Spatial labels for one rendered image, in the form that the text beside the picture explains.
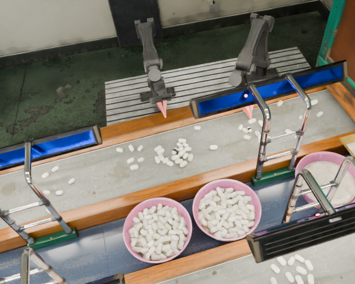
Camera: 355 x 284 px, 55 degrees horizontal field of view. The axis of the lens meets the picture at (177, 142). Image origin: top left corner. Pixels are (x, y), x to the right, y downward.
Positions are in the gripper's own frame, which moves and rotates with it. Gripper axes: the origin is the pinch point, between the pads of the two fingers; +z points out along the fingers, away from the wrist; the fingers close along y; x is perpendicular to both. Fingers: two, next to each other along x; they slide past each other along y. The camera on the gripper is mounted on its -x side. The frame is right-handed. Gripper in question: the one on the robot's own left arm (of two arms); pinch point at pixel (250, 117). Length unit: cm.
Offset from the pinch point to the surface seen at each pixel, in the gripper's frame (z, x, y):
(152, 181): 16, -3, -50
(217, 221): 36, -21, -30
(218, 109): -5.7, -27.1, -20.1
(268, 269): 53, -35, -19
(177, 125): -5.3, 13.2, -31.8
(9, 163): -6, -27, -97
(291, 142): 15.5, -3.1, 14.4
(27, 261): 22, -58, -87
